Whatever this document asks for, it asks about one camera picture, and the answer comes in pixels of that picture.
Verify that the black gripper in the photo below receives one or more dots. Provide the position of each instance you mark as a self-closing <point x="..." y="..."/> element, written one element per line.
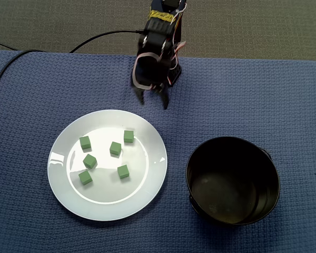
<point x="150" y="78"/>

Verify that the green cube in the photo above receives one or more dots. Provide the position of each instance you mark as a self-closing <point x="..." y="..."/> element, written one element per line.
<point x="85" y="177"/>
<point x="85" y="142"/>
<point x="123" y="171"/>
<point x="90" y="161"/>
<point x="128" y="136"/>
<point x="115" y="148"/>

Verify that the white round plate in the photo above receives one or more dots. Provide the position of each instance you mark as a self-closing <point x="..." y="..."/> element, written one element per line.
<point x="137" y="184"/>

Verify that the black metal pot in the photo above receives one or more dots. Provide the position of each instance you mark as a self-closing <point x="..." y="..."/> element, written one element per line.
<point x="252" y="163"/>

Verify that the blue waffle cloth mat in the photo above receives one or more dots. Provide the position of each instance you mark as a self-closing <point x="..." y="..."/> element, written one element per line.
<point x="29" y="224"/>

